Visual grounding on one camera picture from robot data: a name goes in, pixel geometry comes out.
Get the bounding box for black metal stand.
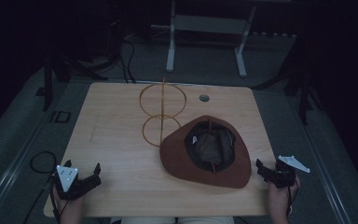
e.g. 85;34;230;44
255;34;324;126
35;52;109;112

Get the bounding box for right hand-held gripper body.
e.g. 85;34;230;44
268;155;311;189

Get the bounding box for brown felt hat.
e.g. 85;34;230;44
158;114;253;189

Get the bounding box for person's left hand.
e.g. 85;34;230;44
53;184;86;217

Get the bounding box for black floor cables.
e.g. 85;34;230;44
117;38;137;84

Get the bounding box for gold wire hat stand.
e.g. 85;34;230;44
138;77;187;148

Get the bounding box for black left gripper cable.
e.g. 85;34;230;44
21;150;62;224

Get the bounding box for person's right hand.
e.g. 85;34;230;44
267;175;301;217

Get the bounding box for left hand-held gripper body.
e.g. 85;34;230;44
51;165;103;201

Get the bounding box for white metal desk frame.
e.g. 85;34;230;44
150;0;293;78

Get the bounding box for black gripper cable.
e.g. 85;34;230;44
21;150;62;224
286;180;300;217

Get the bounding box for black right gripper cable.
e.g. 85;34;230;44
286;180;300;217

